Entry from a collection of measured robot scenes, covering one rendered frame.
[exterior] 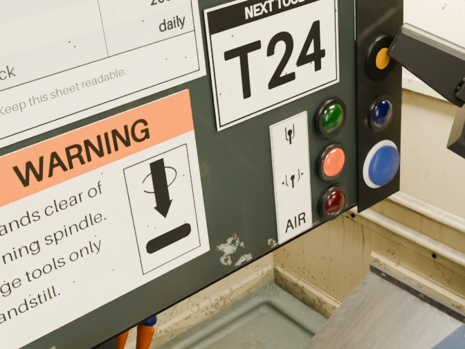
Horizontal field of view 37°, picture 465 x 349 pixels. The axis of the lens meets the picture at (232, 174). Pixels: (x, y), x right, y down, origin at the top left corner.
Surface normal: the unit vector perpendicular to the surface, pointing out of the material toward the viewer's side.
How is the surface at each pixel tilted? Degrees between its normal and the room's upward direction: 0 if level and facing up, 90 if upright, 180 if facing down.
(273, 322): 0
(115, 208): 90
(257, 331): 0
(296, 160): 90
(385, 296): 24
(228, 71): 90
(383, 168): 89
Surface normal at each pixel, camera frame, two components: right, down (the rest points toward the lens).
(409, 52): -0.37, 0.47
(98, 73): 0.62, 0.33
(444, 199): -0.78, 0.36
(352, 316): -0.41, -0.65
